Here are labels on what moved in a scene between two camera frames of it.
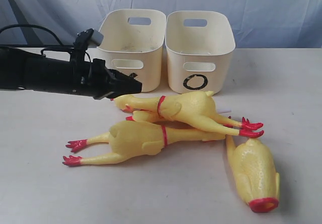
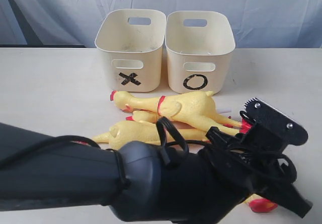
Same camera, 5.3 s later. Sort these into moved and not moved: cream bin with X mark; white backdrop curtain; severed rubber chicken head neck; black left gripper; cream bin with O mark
Moved: black left gripper; severed rubber chicken head neck
Not moved: cream bin with O mark; white backdrop curtain; cream bin with X mark
